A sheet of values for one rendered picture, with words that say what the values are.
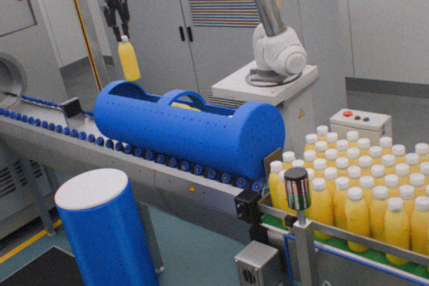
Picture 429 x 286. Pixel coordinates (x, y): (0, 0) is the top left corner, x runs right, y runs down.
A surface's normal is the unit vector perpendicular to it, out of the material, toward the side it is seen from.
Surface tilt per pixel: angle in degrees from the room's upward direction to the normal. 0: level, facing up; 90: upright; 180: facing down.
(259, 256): 0
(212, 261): 0
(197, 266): 0
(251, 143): 90
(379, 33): 90
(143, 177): 70
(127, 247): 90
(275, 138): 90
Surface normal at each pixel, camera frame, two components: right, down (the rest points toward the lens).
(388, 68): -0.64, 0.42
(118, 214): 0.72, 0.14
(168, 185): -0.68, 0.09
